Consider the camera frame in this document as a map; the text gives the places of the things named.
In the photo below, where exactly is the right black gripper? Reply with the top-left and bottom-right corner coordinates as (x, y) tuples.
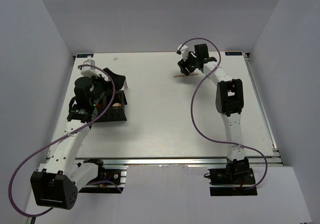
(178, 50), (199, 76)

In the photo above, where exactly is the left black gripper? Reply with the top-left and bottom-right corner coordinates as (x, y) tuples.
(89, 68), (125, 106)

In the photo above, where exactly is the wooden stick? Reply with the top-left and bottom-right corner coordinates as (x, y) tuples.
(173, 73), (198, 78)

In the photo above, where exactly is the pink round puff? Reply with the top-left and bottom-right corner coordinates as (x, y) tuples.
(112, 103), (122, 107)

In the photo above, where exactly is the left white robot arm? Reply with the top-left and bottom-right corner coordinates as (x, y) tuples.
(30, 68), (126, 210)

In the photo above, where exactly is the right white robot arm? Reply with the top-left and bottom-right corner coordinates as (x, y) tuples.
(177, 44), (250, 184)

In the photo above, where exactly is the black mesh organizer box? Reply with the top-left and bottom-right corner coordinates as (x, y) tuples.
(96, 90), (128, 123)

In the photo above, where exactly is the right blue table label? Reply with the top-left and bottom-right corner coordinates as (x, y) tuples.
(225, 51), (243, 56)

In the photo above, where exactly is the blue table label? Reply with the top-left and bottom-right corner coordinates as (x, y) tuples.
(76, 53), (93, 58)
(225, 51), (243, 56)

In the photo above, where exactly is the white mesh organizer box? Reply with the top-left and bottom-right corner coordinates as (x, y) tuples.
(123, 76), (129, 90)

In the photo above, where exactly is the left blue table label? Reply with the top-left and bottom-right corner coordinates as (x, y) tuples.
(76, 53), (93, 58)

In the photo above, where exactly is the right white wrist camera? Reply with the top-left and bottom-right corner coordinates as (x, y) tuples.
(176, 44), (189, 61)

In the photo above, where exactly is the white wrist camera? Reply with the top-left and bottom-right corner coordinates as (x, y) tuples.
(78, 59), (99, 78)
(176, 44), (189, 61)

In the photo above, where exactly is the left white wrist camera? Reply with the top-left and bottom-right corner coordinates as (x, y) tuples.
(78, 59), (99, 78)

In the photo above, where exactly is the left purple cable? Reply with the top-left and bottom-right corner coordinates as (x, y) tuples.
(8, 64), (125, 216)

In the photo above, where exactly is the purple cable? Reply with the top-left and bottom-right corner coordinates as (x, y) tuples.
(180, 37), (270, 190)
(8, 64), (125, 216)

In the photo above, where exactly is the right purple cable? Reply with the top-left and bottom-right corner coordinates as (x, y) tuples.
(180, 37), (270, 190)

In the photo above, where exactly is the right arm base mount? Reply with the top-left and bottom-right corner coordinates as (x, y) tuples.
(203, 168), (258, 197)

